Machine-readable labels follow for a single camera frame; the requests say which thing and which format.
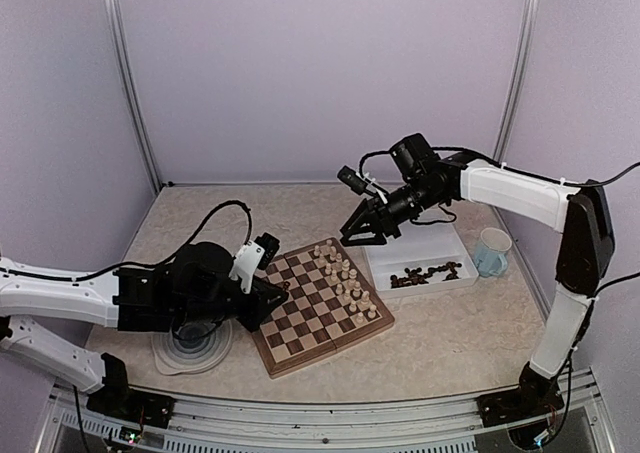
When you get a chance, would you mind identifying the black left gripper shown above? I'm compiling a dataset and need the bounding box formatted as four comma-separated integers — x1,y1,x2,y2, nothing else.
175,277,288,333

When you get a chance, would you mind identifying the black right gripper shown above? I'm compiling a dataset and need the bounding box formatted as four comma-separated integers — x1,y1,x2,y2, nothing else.
340,177,445,246

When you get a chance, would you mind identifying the white plastic tray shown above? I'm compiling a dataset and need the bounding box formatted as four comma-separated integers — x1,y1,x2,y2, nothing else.
364,223,479,299

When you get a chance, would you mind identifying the wooden chess board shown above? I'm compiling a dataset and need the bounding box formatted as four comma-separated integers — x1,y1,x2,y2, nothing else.
252,237,395,379

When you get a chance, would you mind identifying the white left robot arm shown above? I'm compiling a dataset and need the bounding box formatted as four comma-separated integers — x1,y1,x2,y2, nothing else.
1,242,289,418

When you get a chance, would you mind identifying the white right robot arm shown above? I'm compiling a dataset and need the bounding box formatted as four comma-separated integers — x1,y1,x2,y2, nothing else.
337,133,615,417

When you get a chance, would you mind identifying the white chess pieces row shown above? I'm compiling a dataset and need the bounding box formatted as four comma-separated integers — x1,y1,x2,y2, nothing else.
298,238,384,335

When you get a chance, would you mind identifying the dark chess pieces pile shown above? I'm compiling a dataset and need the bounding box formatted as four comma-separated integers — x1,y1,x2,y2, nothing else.
389,261,462,289

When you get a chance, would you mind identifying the collapsible silicone bowl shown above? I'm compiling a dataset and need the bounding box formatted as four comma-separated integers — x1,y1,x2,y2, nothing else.
151,321,233,376

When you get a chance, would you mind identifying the light blue mug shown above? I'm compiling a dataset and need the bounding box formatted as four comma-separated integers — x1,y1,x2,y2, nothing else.
473,227,512,278

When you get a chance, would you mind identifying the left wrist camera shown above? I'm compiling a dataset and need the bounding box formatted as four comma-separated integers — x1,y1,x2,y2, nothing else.
229,232,280,294

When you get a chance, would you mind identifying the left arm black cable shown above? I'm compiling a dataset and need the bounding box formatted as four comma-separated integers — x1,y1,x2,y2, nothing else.
0,200,254,279

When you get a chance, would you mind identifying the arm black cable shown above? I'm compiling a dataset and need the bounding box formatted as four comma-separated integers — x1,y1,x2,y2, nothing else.
359,146,640,294
0,200,254,279

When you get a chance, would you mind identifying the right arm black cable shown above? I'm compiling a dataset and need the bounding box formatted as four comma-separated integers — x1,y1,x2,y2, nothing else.
359,146,640,294

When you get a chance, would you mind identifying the front aluminium rail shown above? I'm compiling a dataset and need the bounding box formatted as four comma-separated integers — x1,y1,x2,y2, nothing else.
29,367,616,453

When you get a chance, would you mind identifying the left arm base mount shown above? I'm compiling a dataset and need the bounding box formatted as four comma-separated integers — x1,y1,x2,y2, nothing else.
86,353,175,429

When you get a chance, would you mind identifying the right aluminium frame post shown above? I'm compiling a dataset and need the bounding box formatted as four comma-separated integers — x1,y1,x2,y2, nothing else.
493,0,540,166

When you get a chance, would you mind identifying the aluminium frame post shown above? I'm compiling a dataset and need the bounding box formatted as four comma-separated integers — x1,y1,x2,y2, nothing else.
103,0,163,195
493,0,540,166

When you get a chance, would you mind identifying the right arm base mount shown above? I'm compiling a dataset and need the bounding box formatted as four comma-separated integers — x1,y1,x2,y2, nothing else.
476,362,568,451

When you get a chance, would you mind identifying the left aluminium frame post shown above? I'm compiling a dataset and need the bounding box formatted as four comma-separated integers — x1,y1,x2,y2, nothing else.
103,0,163,195

